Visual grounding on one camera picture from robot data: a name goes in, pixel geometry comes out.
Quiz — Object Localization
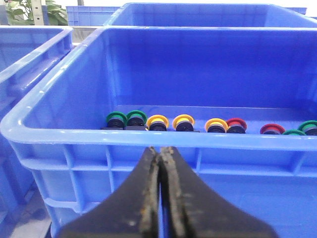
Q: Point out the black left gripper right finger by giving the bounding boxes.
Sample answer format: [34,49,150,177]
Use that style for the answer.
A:
[160,147,278,238]

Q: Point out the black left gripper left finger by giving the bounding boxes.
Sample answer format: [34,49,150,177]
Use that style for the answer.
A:
[58,147,159,238]

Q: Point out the yellow push button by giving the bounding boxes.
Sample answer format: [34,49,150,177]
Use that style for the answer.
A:
[172,114,200,132]
[205,118,228,133]
[147,115,169,131]

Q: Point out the green push button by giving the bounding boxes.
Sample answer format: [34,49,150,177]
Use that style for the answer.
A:
[283,129,306,136]
[125,110,148,130]
[298,120,317,136]
[101,111,127,130]

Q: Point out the red push button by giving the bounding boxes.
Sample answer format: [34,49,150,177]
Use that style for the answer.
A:
[260,123,285,135]
[226,118,247,134]

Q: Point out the blue plastic crate left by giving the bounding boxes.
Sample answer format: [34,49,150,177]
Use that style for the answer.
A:
[0,26,317,238]

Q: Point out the blue plastic crate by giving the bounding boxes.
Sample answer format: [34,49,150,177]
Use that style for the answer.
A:
[0,26,72,225]
[0,26,317,238]

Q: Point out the blue plastic crate right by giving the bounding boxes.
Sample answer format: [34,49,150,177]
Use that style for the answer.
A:
[0,26,72,225]

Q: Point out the blue crate far back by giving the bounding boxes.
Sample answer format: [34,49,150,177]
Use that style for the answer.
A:
[105,3,317,28]

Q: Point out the metal shelf upright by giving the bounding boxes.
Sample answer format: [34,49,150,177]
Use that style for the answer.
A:
[31,0,49,26]

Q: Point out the green leafy plant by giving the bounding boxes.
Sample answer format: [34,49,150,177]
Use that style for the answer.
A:
[0,0,68,26]

